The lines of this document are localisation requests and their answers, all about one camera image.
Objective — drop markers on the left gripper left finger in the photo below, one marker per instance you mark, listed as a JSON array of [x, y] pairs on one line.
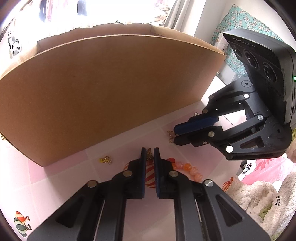
[[135, 184]]

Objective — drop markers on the right hand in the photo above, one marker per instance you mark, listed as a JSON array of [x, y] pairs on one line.
[[291, 154]]

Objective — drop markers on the black camera box right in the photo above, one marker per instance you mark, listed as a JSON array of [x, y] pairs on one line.
[[270, 66]]

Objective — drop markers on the gold butterfly outline pendant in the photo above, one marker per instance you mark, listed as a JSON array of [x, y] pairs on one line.
[[172, 136]]

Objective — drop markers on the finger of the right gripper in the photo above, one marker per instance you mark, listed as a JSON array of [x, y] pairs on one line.
[[197, 138], [195, 123]]

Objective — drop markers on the large brown cardboard box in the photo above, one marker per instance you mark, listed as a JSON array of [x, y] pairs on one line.
[[77, 89]]

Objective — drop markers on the grey curtain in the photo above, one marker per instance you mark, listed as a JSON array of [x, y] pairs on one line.
[[184, 16]]

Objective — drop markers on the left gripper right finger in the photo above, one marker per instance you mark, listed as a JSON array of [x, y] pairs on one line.
[[162, 168]]

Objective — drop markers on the small gold earring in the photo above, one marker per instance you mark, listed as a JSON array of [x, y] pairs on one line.
[[149, 155]]

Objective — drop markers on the yellow gold charm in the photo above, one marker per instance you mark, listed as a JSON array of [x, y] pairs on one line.
[[106, 160]]

